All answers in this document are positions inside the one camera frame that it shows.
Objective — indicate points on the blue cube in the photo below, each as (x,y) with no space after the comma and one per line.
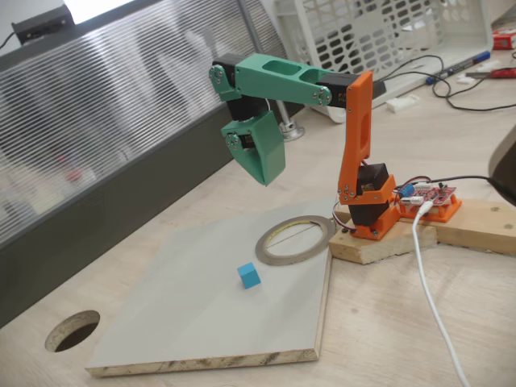
(248,276)

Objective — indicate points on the orange circuit board holder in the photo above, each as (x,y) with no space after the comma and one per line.
(449,211)

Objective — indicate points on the red controller circuit board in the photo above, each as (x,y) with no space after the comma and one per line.
(437,193)

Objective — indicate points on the ribbed translucent desk partition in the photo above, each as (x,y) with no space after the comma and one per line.
(121,101)

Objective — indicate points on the metal partition foot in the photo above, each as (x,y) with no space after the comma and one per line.
(292,131)

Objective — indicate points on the black box device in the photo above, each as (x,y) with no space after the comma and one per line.
(40,24)

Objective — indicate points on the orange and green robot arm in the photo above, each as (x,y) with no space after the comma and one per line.
(282,76)

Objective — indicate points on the grey chipboard panel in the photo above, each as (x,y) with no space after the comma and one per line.
(181,302)

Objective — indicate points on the white plastic lattice crate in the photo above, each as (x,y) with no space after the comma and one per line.
(443,24)

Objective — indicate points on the long wooden plank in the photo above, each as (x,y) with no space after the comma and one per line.
(479,225)

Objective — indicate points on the dark grey rounded object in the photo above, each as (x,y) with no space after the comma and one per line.
(506,161)

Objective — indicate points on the short wooden block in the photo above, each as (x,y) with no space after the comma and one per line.
(387,250)

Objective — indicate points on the red and white box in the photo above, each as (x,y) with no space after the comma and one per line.
(504,40)

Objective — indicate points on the white plastic block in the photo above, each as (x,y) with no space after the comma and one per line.
(403,102)

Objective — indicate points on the blue capped marker pen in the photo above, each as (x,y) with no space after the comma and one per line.
(459,66)

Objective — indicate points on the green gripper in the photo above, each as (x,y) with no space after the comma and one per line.
(269,147)

